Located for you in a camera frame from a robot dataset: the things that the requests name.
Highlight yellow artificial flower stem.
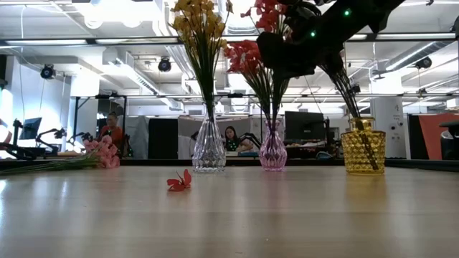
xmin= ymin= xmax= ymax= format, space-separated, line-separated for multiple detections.
xmin=193 ymin=0 xmax=232 ymax=119
xmin=168 ymin=0 xmax=219 ymax=119

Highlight pink glass vase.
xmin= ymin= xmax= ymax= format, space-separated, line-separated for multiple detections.
xmin=258 ymin=120 xmax=288 ymax=172

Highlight yellow dimpled glass vase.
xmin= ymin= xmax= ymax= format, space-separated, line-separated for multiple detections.
xmin=340 ymin=116 xmax=387 ymax=176

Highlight clear ribbed glass vase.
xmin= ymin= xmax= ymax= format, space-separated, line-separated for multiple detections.
xmin=191 ymin=102 xmax=227 ymax=174

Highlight small tilted monitor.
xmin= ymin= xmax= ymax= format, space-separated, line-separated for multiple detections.
xmin=18 ymin=117 xmax=43 ymax=141

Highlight black computer monitor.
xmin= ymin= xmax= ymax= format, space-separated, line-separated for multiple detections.
xmin=284 ymin=110 xmax=326 ymax=141

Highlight person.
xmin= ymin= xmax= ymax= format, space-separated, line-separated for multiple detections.
xmin=99 ymin=111 xmax=125 ymax=158
xmin=224 ymin=125 xmax=254 ymax=153

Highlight overhead LED light bar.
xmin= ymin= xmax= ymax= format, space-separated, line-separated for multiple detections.
xmin=0 ymin=32 xmax=459 ymax=47

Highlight black partition panel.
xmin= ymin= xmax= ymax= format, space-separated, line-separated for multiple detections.
xmin=148 ymin=118 xmax=179 ymax=160

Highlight orange partition panel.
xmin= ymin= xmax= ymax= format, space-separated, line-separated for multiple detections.
xmin=417 ymin=113 xmax=459 ymax=161

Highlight fallen red flower head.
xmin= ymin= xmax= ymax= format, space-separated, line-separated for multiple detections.
xmin=166 ymin=168 xmax=193 ymax=193

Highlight black office chair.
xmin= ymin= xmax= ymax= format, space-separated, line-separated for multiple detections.
xmin=440 ymin=120 xmax=459 ymax=161

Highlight black metal rack frame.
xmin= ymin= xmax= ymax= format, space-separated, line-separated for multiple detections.
xmin=72 ymin=93 xmax=129 ymax=159

